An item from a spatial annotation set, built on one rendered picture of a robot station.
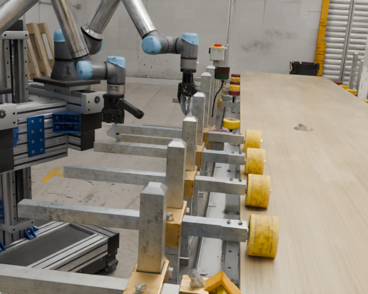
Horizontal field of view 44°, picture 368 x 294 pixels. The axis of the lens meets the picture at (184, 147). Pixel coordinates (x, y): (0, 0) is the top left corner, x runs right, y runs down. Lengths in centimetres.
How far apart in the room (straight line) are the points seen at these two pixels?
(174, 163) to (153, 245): 25
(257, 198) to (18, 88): 136
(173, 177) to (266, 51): 880
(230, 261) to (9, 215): 118
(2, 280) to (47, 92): 161
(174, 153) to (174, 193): 8
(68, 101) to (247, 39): 766
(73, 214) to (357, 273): 56
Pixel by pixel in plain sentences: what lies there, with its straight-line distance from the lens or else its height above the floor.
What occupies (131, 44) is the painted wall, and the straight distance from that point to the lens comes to 975.
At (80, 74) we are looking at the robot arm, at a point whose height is 111.
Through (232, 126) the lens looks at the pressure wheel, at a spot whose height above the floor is 89.
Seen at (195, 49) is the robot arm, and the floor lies 122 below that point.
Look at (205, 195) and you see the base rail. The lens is 174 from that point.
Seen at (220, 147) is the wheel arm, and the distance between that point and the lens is 187.
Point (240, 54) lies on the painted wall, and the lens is 961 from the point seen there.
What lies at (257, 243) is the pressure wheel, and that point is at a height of 94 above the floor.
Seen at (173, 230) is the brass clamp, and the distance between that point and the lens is 87.
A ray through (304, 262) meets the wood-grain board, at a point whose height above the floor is 90.
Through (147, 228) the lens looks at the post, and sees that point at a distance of 67.
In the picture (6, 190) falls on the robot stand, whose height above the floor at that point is 54.
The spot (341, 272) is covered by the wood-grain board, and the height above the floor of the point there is 90.
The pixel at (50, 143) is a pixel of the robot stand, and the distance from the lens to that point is 215.
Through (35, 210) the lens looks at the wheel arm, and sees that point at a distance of 97.
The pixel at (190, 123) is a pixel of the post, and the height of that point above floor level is 109.
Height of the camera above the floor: 134
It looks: 16 degrees down
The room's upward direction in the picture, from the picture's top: 3 degrees clockwise
